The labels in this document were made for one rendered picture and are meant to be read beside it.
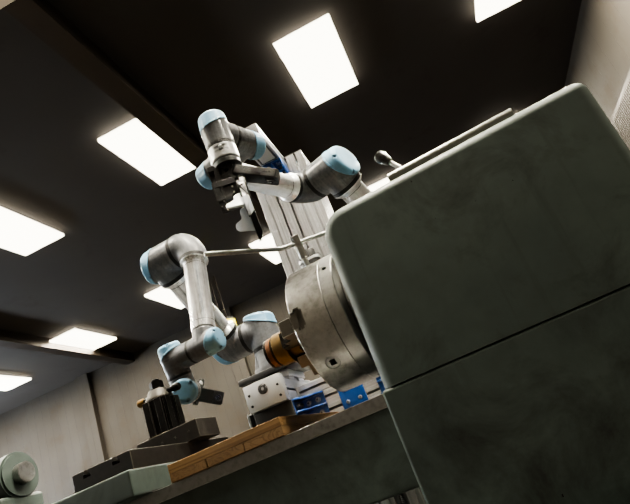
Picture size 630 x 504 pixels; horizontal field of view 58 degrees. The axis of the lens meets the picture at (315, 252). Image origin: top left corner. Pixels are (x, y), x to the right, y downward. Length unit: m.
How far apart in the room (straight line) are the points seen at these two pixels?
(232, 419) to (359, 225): 10.87
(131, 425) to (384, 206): 12.11
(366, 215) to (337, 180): 0.64
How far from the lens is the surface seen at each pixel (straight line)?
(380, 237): 1.18
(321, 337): 1.26
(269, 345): 1.45
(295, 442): 1.27
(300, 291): 1.30
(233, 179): 1.41
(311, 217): 2.35
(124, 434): 13.20
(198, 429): 1.63
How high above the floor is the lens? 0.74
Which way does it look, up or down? 21 degrees up
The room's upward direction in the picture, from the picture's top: 21 degrees counter-clockwise
